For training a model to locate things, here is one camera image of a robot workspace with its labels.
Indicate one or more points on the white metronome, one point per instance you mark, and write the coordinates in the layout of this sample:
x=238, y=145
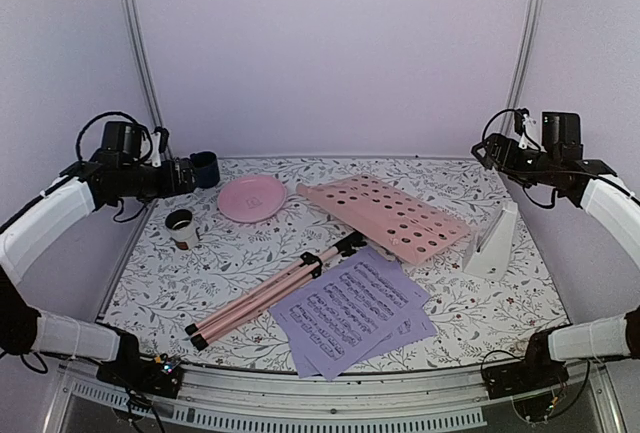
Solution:
x=489, y=253

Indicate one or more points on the aluminium frame post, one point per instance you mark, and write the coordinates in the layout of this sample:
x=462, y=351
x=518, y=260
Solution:
x=135, y=34
x=525, y=51

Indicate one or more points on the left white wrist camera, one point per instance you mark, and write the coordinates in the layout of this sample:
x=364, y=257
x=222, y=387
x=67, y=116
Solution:
x=159, y=140

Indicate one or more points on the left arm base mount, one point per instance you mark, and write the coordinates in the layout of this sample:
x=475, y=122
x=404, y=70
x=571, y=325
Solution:
x=144, y=376

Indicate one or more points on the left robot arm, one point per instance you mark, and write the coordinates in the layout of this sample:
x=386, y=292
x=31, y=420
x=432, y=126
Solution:
x=130, y=163

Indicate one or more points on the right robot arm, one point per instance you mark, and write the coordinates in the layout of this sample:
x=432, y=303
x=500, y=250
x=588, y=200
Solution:
x=576, y=184

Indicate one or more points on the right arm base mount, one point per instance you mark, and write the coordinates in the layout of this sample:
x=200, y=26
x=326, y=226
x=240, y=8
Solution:
x=521, y=375

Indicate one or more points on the pink plate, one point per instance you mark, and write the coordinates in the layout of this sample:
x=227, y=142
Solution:
x=251, y=199

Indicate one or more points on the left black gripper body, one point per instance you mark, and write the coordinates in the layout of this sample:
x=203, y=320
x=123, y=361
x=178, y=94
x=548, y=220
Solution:
x=168, y=186

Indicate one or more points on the paper coffee cup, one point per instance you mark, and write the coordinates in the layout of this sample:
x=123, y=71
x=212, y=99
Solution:
x=182, y=229

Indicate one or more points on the front aluminium rail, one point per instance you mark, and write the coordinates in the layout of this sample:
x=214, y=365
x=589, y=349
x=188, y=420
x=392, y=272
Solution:
x=234, y=400

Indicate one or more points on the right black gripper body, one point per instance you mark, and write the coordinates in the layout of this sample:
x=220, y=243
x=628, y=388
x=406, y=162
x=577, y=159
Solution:
x=523, y=171

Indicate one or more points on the pink music stand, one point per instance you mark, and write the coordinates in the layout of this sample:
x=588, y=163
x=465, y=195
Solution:
x=409, y=228

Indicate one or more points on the left aluminium frame post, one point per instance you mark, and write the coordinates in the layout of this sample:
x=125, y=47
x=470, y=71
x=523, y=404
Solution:
x=135, y=34

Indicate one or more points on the right aluminium frame post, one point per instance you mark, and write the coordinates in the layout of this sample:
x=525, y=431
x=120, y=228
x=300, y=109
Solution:
x=525, y=51

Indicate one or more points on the dark blue mug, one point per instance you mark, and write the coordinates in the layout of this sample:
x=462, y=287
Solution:
x=207, y=174

